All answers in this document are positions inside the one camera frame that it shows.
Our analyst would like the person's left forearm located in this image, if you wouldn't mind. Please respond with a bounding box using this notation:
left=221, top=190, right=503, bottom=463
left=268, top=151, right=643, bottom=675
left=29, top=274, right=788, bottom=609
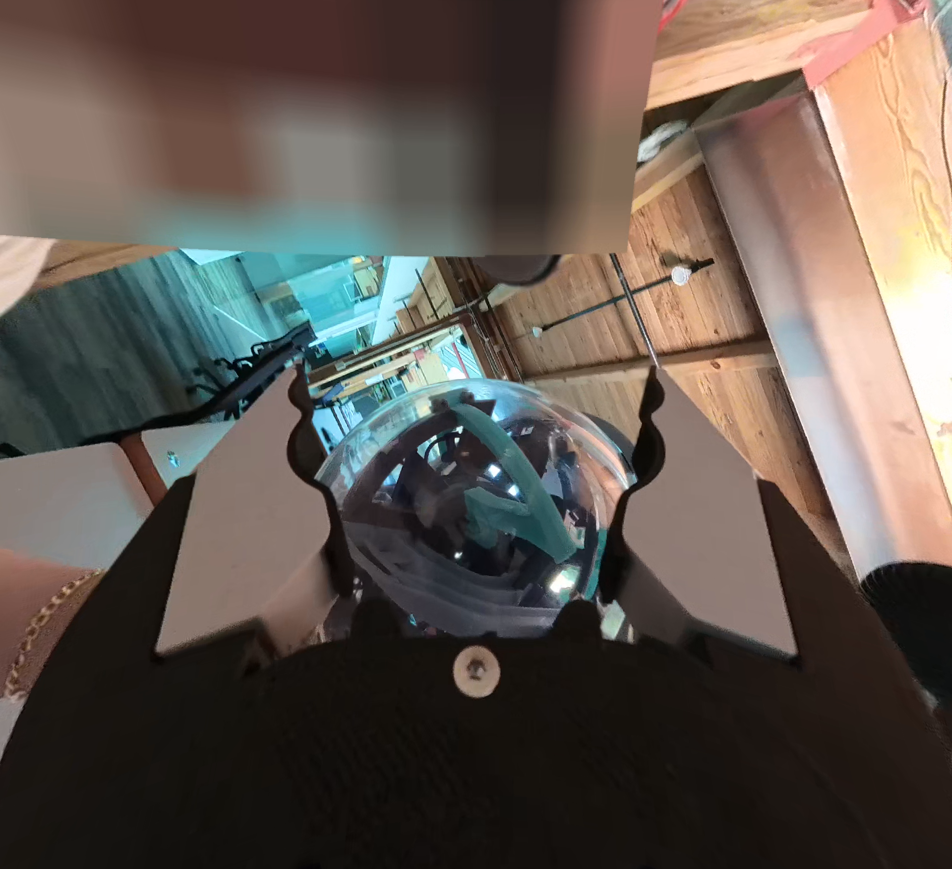
left=0, top=549, right=105, bottom=706

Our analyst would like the black round lamp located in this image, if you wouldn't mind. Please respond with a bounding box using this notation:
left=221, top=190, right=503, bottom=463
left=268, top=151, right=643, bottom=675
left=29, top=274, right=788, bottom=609
left=859, top=560, right=952, bottom=706

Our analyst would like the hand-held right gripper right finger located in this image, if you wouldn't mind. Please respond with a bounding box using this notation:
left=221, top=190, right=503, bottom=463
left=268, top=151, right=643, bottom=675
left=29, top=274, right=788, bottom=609
left=599, top=367, right=801, bottom=662

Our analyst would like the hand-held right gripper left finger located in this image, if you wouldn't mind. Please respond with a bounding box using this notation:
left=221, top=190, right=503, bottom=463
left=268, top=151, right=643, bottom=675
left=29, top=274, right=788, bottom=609
left=154, top=367, right=355, bottom=659

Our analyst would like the rectangular metal air duct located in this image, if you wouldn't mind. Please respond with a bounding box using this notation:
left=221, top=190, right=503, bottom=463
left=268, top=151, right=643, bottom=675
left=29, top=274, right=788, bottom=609
left=692, top=88, right=923, bottom=580

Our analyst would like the black ceiling rail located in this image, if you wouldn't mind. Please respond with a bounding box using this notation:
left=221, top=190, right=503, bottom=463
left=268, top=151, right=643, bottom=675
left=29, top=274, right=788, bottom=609
left=610, top=254, right=659, bottom=368

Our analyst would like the clear maze ball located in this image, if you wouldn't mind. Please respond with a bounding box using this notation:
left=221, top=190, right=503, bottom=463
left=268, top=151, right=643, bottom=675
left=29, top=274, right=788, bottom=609
left=312, top=378, right=642, bottom=643

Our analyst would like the black track light bar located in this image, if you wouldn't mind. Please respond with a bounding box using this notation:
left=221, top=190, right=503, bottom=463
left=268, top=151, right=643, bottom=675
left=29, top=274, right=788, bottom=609
left=532, top=258, right=715, bottom=341

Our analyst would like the gold chain bracelet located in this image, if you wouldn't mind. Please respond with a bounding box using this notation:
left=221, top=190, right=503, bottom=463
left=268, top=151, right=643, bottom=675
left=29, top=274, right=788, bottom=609
left=3, top=568, right=105, bottom=695

